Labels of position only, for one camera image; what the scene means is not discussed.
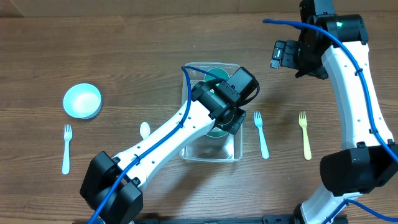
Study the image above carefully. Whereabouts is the white plastic fork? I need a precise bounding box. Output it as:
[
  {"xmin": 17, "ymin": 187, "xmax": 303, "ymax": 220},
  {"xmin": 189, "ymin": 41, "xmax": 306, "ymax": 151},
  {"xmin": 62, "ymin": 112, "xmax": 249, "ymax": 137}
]
[{"xmin": 62, "ymin": 124, "xmax": 73, "ymax": 175}]

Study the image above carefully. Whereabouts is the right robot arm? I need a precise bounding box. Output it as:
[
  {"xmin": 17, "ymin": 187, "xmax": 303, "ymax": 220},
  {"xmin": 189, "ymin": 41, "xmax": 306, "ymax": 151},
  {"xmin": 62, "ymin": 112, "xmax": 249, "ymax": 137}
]
[{"xmin": 270, "ymin": 1, "xmax": 397, "ymax": 223}]

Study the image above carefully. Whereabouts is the white plastic spoon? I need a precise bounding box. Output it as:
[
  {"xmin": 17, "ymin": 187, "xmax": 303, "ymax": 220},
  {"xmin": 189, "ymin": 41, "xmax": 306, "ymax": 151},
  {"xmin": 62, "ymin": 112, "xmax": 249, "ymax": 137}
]
[{"xmin": 139, "ymin": 122, "xmax": 150, "ymax": 139}]

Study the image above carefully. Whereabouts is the light blue plastic fork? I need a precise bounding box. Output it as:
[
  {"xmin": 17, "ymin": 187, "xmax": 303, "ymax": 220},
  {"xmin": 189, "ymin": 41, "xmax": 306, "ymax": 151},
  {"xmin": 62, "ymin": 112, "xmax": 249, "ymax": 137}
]
[{"xmin": 254, "ymin": 111, "xmax": 269, "ymax": 159}]

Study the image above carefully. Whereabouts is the yellow plastic fork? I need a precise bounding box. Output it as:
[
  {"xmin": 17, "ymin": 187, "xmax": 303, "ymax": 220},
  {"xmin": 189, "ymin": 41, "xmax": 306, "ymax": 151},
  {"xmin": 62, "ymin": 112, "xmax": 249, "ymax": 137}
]
[{"xmin": 298, "ymin": 111, "xmax": 312, "ymax": 161}]

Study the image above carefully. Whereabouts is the blue cable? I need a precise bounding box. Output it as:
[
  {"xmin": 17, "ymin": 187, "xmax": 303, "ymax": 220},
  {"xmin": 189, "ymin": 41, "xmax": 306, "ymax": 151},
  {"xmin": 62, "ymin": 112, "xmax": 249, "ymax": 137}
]
[
  {"xmin": 86, "ymin": 65, "xmax": 223, "ymax": 224},
  {"xmin": 262, "ymin": 18, "xmax": 398, "ymax": 164}
]

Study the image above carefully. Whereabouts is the right blue cable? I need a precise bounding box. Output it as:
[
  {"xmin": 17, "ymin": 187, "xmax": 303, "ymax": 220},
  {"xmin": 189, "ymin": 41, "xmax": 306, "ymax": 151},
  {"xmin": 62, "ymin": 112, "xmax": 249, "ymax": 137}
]
[{"xmin": 262, "ymin": 18, "xmax": 398, "ymax": 164}]

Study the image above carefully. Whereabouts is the teal top cup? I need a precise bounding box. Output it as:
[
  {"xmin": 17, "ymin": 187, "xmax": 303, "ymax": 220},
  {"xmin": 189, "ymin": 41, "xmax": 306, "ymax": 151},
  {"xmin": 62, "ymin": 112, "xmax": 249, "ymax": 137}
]
[{"xmin": 205, "ymin": 67, "xmax": 229, "ymax": 82}]

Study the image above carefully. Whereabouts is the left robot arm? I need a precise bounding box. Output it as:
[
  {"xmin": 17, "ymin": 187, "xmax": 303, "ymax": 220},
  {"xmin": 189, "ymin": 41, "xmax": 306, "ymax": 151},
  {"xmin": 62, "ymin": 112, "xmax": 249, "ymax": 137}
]
[{"xmin": 80, "ymin": 65, "xmax": 260, "ymax": 223}]

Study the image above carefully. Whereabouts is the left blue cable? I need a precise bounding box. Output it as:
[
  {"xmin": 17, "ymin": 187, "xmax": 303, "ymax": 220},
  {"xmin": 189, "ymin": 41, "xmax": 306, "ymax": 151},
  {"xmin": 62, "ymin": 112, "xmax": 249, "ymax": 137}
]
[{"xmin": 86, "ymin": 65, "xmax": 223, "ymax": 224}]

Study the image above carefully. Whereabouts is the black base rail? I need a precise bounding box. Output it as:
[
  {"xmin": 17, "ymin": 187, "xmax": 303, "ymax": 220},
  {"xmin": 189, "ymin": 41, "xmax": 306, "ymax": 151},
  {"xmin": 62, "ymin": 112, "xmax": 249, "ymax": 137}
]
[{"xmin": 134, "ymin": 215, "xmax": 303, "ymax": 224}]

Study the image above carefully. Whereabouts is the light blue bowl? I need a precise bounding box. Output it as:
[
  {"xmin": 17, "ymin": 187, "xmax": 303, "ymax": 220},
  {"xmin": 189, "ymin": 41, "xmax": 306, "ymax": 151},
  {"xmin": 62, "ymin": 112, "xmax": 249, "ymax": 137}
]
[{"xmin": 63, "ymin": 83, "xmax": 102, "ymax": 119}]

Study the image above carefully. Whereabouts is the teal bowl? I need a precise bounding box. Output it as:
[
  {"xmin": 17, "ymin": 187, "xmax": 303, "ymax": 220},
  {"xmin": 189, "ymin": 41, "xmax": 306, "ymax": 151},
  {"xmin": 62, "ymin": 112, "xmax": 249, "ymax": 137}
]
[{"xmin": 206, "ymin": 127, "xmax": 229, "ymax": 138}]

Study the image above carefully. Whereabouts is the clear plastic container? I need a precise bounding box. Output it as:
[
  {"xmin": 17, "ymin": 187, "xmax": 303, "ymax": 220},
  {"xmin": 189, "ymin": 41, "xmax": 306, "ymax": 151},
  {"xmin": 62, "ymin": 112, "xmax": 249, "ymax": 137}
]
[{"xmin": 179, "ymin": 62, "xmax": 243, "ymax": 162}]

